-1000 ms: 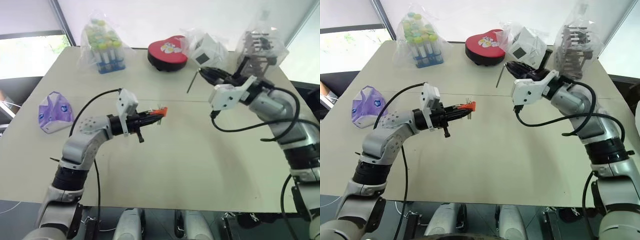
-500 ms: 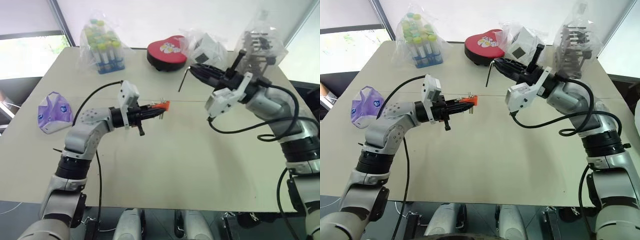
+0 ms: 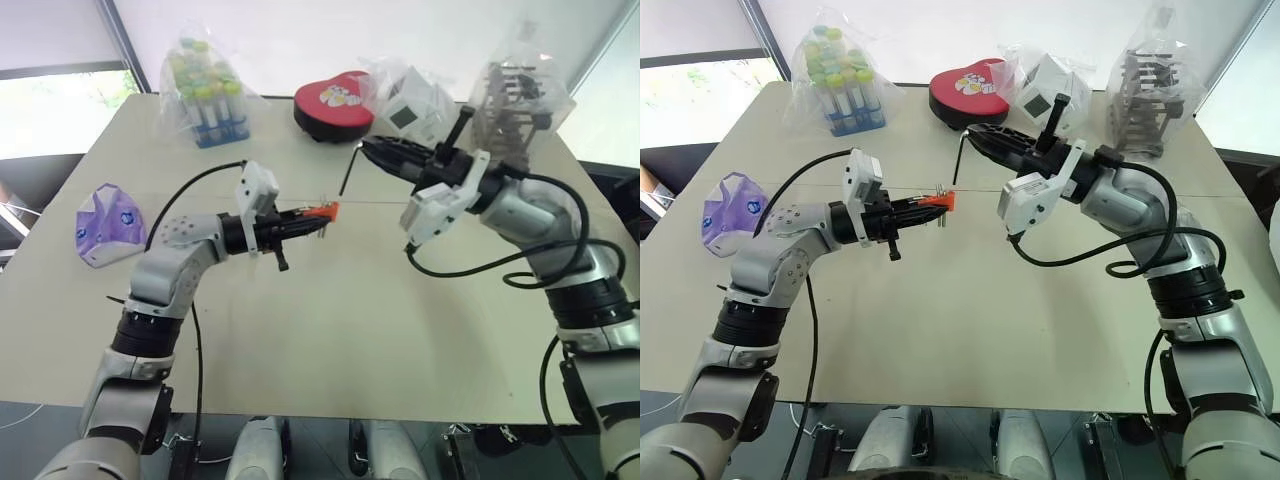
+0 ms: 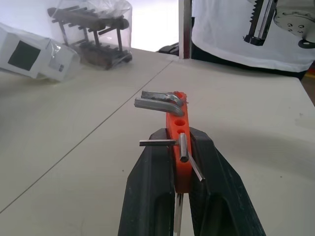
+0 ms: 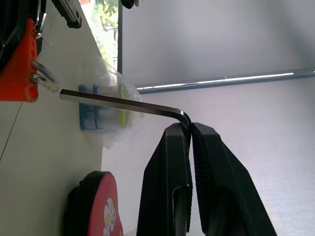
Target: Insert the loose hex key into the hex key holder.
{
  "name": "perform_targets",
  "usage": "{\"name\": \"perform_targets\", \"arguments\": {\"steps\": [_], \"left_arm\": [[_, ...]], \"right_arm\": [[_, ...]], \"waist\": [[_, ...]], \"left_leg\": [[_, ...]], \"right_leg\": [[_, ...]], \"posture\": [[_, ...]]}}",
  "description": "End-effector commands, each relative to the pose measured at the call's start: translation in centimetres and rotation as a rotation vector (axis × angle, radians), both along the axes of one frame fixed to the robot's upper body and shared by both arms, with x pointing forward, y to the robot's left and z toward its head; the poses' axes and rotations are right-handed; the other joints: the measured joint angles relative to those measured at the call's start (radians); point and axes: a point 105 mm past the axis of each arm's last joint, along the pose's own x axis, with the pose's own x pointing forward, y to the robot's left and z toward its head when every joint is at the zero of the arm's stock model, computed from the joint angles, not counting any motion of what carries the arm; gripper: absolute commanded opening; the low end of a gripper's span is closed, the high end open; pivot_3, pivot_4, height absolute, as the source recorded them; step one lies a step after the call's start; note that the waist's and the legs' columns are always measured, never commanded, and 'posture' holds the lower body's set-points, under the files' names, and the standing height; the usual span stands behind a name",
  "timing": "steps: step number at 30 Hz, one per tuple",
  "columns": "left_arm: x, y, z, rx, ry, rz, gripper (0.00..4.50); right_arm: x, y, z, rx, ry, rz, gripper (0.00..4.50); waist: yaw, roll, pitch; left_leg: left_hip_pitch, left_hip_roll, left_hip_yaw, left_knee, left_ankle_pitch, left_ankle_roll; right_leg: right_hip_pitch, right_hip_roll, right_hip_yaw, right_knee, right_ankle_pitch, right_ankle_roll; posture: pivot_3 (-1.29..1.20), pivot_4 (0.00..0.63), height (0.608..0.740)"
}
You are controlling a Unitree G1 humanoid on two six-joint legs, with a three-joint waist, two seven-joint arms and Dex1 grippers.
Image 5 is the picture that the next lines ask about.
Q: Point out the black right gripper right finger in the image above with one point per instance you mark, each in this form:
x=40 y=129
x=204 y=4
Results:
x=221 y=177

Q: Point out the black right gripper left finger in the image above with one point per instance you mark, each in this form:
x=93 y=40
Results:
x=162 y=177

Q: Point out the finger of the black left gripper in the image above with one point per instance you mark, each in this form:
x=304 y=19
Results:
x=12 y=17
x=70 y=12

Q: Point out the orange hex key holder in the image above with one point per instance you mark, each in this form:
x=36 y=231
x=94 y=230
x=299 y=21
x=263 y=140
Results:
x=22 y=64

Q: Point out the silver hex key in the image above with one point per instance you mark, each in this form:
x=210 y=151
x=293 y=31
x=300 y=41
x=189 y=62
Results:
x=41 y=22
x=46 y=84
x=118 y=101
x=48 y=72

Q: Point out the silver hex key in holder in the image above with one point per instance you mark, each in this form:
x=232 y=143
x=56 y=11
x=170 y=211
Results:
x=41 y=22
x=48 y=72
x=46 y=84

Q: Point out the black rounded object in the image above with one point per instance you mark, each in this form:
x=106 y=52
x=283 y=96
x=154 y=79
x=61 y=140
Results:
x=130 y=3

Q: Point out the red black cartoon case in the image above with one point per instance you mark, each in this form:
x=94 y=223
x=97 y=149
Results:
x=103 y=196

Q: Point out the yellow-green item in bag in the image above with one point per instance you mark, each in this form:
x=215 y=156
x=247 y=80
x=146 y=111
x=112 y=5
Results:
x=123 y=118

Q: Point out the clear plastic bag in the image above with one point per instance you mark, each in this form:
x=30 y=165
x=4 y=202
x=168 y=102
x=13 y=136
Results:
x=115 y=81

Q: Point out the chrome metal rod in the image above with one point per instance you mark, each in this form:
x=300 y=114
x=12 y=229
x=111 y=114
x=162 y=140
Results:
x=221 y=79

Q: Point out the blue plastic rack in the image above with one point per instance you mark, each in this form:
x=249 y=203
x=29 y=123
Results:
x=86 y=115

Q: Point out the black window frame post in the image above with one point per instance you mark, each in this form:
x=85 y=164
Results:
x=120 y=37

